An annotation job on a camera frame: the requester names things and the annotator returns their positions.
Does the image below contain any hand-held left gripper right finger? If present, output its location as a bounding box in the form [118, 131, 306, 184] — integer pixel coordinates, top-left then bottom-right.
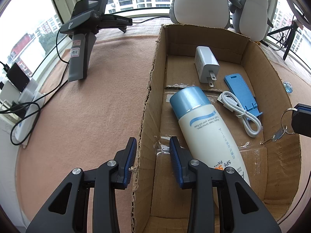
[169, 136, 282, 233]

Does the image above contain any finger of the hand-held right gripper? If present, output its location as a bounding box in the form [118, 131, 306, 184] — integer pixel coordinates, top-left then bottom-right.
[291, 110, 311, 135]
[293, 103, 311, 113]

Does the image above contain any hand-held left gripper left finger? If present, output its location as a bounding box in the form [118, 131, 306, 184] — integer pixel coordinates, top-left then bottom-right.
[25, 137, 138, 233]

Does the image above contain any silver key with ring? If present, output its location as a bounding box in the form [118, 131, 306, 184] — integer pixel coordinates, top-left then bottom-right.
[261, 108, 295, 146]

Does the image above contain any white sunscreen bottle blue cap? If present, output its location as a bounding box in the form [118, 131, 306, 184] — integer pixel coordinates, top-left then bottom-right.
[169, 86, 251, 187]

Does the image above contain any cardboard box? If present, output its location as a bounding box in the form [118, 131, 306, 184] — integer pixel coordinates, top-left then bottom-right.
[132, 24, 300, 233]

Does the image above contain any blue folding phone stand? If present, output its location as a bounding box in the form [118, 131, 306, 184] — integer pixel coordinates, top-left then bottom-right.
[224, 73, 263, 122]

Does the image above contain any white usb cable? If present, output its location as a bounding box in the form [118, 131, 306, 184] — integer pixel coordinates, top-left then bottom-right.
[217, 91, 262, 137]

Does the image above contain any white wall charger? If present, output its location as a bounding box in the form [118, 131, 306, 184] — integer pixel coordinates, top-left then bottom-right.
[194, 46, 220, 87]

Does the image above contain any black tripod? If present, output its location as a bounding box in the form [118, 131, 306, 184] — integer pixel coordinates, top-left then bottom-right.
[267, 19, 304, 61]

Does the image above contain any small penguin plush toy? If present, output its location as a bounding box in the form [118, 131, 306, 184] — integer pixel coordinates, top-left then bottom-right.
[230, 0, 274, 42]

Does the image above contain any white power strip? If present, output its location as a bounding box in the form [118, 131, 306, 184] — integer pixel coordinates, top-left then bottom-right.
[13, 78, 46, 148]

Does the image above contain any grey hand-held device on stand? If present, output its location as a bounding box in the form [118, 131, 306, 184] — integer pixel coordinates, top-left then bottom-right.
[59, 0, 133, 82]

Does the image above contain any white charging block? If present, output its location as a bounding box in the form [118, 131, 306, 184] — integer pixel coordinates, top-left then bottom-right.
[0, 80, 22, 102]

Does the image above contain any black power bank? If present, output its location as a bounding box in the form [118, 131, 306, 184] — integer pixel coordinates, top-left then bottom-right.
[6, 63, 31, 93]

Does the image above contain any large penguin plush toy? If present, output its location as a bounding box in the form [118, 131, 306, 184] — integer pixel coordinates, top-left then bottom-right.
[163, 0, 240, 28]

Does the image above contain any black ring light cable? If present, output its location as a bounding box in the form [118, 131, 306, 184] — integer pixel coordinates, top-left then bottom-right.
[261, 29, 292, 51]

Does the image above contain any black device cable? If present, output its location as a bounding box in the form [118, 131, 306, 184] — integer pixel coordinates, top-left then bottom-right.
[131, 17, 170, 25]

